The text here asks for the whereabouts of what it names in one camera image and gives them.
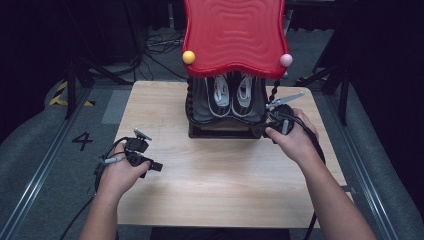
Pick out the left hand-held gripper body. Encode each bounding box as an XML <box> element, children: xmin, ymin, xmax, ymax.
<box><xmin>125</xmin><ymin>127</ymin><xmax>154</xmax><ymax>168</ymax></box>

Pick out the person's left hand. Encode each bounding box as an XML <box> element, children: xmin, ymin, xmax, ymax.
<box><xmin>95</xmin><ymin>140</ymin><xmax>152</xmax><ymax>202</ymax></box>

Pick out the black canvas sneaker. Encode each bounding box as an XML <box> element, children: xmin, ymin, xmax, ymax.
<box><xmin>204</xmin><ymin>73</ymin><xmax>233</xmax><ymax>119</ymax></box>
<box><xmin>231</xmin><ymin>71</ymin><xmax>258</xmax><ymax>119</ymax></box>

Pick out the yellow and black floor tape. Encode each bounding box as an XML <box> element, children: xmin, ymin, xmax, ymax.
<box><xmin>48</xmin><ymin>80</ymin><xmax>97</xmax><ymax>108</ymax></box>

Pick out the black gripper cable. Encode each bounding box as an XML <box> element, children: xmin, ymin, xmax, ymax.
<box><xmin>269</xmin><ymin>111</ymin><xmax>328</xmax><ymax>240</ymax></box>
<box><xmin>59</xmin><ymin>135</ymin><xmax>135</xmax><ymax>240</ymax></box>

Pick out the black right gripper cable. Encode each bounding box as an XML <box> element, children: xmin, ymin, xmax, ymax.
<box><xmin>269</xmin><ymin>111</ymin><xmax>328</xmax><ymax>240</ymax></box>

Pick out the grey cable plug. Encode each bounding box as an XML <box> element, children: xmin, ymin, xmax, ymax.
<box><xmin>99</xmin><ymin>155</ymin><xmax>128</xmax><ymax>166</ymax></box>

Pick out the bundle of floor cables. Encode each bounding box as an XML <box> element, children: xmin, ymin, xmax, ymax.
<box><xmin>134</xmin><ymin>28</ymin><xmax>188</xmax><ymax>83</ymax></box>

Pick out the black metal stand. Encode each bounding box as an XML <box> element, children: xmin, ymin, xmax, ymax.
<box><xmin>294</xmin><ymin>49</ymin><xmax>356</xmax><ymax>128</ymax></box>
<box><xmin>63</xmin><ymin>0</ymin><xmax>136</xmax><ymax>121</ymax></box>

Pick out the red and black shoe rack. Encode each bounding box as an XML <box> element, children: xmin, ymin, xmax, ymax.
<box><xmin>181</xmin><ymin>0</ymin><xmax>294</xmax><ymax>140</ymax></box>

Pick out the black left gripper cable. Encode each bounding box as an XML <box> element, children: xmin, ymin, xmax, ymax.
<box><xmin>59</xmin><ymin>135</ymin><xmax>135</xmax><ymax>240</ymax></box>

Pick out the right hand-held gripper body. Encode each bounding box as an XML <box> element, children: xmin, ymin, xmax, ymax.
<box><xmin>265</xmin><ymin>91</ymin><xmax>306</xmax><ymax>135</ymax></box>

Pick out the person's right hand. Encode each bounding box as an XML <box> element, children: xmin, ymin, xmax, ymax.
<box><xmin>264</xmin><ymin>107</ymin><xmax>320</xmax><ymax>168</ymax></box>

